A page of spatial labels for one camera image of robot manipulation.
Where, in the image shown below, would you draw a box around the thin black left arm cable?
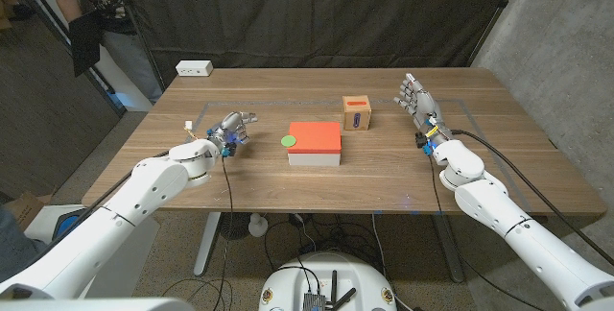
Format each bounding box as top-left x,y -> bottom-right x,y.
160,155 -> 236,311

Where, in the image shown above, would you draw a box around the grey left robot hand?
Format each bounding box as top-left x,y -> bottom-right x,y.
206,110 -> 259,157

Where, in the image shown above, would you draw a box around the grey table leg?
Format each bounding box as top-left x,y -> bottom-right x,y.
431,213 -> 465,284

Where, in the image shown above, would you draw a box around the white table leg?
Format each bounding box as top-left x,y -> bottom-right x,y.
193,211 -> 223,277

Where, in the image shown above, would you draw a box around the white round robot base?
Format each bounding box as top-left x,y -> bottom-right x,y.
258,251 -> 398,311

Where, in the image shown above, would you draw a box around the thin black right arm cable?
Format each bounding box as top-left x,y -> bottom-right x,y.
426,153 -> 548,311

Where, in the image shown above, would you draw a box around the grey radio module with antennas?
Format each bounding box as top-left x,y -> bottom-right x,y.
302,270 -> 359,311

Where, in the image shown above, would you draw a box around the tangled black floor cables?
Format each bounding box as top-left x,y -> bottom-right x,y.
263,212 -> 385,274

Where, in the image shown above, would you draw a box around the standing person in jeans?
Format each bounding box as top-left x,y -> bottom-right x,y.
33,0 -> 163,105

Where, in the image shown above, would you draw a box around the brown cardboard box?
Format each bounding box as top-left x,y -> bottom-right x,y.
4,191 -> 47,228

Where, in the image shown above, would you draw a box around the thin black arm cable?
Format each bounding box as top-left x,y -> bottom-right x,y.
426,153 -> 548,311
160,155 -> 236,311

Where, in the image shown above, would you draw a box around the seated person leg and shoe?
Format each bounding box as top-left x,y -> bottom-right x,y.
0,204 -> 44,283

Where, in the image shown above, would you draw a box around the red lidded white box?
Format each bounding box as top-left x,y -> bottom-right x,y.
286,121 -> 342,167

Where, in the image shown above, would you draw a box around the small wooden slot box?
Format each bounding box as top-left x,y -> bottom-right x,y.
342,94 -> 373,132

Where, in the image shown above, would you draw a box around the small black floor fan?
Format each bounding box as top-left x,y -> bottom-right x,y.
219,212 -> 251,241

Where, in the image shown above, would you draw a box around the black curtain backdrop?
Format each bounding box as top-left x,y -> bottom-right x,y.
114,0 -> 524,86

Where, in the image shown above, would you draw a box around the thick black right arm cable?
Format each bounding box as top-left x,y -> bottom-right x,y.
449,129 -> 614,268

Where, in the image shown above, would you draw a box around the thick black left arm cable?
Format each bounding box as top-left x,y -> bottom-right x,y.
28,150 -> 172,264

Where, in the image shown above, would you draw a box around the black backdrop stand pole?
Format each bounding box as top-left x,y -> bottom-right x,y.
112,0 -> 168,93
467,0 -> 530,67

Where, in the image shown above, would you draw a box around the grey tape outline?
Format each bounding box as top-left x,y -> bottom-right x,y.
184,99 -> 533,212

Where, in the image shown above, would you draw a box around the white floor cable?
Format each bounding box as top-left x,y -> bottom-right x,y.
371,212 -> 416,311

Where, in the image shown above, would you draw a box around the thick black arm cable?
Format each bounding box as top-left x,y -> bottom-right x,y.
449,129 -> 614,268
28,150 -> 172,264

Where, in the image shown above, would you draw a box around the white power outlet box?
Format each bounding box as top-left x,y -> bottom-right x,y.
175,60 -> 214,78

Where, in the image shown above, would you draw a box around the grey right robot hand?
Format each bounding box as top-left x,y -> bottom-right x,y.
392,72 -> 455,152

